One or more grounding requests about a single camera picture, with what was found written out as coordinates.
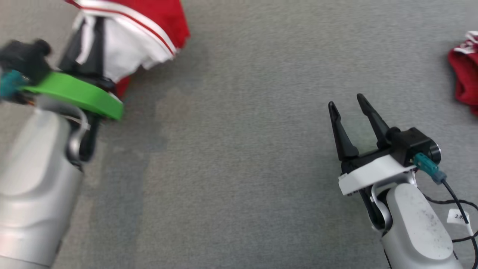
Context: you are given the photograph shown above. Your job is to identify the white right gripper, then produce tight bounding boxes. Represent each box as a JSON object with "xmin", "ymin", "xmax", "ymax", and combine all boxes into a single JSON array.
[{"xmin": 328, "ymin": 93, "xmax": 418, "ymax": 196}]

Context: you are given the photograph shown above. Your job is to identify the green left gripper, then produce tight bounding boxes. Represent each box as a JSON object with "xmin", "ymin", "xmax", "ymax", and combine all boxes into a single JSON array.
[{"xmin": 22, "ymin": 16, "xmax": 124, "ymax": 121}]

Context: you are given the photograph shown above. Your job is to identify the red white-trimmed garment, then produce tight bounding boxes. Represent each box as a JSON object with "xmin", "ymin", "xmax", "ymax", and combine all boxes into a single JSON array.
[{"xmin": 64, "ymin": 0, "xmax": 191, "ymax": 99}]

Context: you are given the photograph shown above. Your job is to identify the crumpled red white garment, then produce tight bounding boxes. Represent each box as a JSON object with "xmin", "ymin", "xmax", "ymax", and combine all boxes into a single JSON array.
[{"xmin": 447, "ymin": 31, "xmax": 478, "ymax": 116}]

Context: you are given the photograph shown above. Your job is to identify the white cable label tag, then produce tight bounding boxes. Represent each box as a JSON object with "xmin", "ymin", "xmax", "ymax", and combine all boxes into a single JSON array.
[{"xmin": 447, "ymin": 208, "xmax": 474, "ymax": 236}]

